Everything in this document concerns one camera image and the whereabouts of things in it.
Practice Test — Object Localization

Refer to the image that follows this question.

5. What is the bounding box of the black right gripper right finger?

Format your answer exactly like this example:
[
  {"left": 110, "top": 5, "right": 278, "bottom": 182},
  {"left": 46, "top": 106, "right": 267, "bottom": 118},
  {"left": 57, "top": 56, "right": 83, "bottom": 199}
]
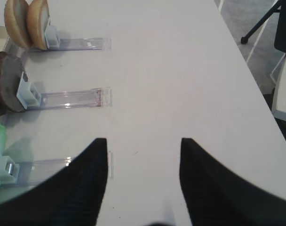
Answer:
[{"left": 179, "top": 138, "right": 286, "bottom": 226}]

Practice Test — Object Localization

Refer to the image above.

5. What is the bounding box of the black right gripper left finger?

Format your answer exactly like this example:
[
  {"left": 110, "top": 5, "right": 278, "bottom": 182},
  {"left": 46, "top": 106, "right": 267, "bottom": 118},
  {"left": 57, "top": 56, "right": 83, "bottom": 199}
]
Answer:
[{"left": 0, "top": 138, "right": 109, "bottom": 226}]

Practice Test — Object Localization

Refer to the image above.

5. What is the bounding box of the brown meat patty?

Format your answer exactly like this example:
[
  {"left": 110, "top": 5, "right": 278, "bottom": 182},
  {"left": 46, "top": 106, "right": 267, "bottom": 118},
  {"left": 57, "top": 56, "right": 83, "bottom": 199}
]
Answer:
[{"left": 0, "top": 51, "right": 28, "bottom": 116}]

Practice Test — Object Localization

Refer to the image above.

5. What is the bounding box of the white chair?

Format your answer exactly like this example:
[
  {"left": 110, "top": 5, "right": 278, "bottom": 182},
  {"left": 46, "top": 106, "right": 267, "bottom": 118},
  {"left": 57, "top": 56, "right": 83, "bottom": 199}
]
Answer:
[{"left": 270, "top": 0, "right": 286, "bottom": 123}]

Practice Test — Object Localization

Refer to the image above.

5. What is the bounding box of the black tripod leg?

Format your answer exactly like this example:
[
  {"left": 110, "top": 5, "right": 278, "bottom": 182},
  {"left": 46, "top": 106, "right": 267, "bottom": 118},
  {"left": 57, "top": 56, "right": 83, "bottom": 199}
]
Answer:
[{"left": 240, "top": 0, "right": 282, "bottom": 45}]

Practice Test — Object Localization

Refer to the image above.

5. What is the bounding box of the sesame bun top half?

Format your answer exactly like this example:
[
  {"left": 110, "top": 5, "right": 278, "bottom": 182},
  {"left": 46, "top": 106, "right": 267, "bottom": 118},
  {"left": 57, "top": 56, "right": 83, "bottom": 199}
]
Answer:
[{"left": 26, "top": 0, "right": 50, "bottom": 50}]

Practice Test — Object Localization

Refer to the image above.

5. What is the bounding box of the clear rack rail for lettuce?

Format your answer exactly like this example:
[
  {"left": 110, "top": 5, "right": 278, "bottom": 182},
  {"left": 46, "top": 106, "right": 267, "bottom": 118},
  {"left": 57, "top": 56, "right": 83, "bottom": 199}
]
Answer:
[{"left": 1, "top": 152, "right": 115, "bottom": 188}]

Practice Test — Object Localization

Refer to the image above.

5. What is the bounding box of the white pusher block lettuce rail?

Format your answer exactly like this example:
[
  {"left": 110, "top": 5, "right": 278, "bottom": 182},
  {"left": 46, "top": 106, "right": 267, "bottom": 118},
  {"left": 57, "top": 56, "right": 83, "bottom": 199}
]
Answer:
[{"left": 0, "top": 155, "right": 20, "bottom": 187}]

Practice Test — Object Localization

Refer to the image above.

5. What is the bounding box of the clear rack rail for patties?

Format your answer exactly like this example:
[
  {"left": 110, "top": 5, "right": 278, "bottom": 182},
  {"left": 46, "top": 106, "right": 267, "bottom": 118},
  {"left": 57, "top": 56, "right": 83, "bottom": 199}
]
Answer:
[{"left": 26, "top": 88, "right": 112, "bottom": 111}]

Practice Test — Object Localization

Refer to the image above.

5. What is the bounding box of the white pusher block patty rail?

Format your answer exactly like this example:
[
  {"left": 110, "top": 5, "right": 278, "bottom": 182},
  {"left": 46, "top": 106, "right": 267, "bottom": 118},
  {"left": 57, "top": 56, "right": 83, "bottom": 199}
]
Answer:
[{"left": 16, "top": 72, "right": 41, "bottom": 110}]

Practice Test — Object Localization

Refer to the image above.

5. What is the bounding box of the clear rack rail for buns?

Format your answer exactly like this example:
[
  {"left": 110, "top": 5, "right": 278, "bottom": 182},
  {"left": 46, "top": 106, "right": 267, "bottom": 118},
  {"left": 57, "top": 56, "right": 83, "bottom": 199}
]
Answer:
[{"left": 4, "top": 37, "right": 112, "bottom": 52}]

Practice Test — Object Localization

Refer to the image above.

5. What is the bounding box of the white pusher block bun rail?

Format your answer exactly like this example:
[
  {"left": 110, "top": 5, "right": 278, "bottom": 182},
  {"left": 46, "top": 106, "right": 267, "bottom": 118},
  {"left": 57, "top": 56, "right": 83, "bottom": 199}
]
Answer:
[{"left": 44, "top": 25, "right": 60, "bottom": 48}]

